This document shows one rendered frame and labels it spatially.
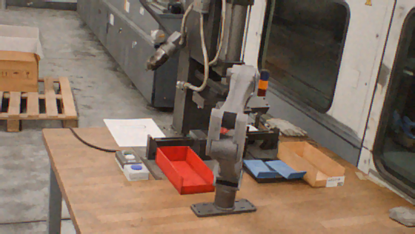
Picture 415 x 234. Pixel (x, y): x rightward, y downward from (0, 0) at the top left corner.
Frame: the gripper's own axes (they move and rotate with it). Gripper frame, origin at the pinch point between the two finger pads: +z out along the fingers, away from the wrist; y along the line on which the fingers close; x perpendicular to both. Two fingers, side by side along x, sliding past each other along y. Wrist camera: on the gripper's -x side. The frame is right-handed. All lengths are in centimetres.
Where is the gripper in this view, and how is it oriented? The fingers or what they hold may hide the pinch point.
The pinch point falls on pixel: (222, 132)
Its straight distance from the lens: 169.5
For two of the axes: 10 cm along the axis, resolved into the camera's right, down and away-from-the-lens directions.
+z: -2.9, 6.4, 7.1
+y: -3.0, -7.7, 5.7
